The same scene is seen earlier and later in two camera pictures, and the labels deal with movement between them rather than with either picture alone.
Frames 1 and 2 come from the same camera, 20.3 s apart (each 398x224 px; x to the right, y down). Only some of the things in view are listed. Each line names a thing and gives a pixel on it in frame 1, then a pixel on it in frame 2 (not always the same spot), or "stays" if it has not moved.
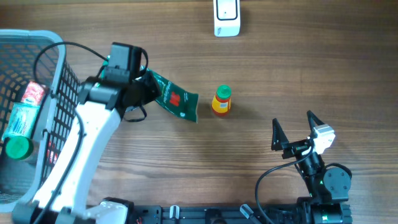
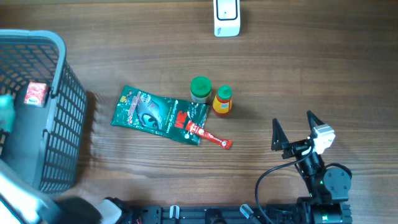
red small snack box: [33, 93] stays
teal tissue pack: [22, 120] → [7, 115]
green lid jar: [18, 147] → [201, 87]
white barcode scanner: [227, 18] stays
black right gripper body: [295, 149] stays
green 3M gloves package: [184, 104] → [160, 115]
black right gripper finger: [313, 121] stays
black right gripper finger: [279, 139] stays
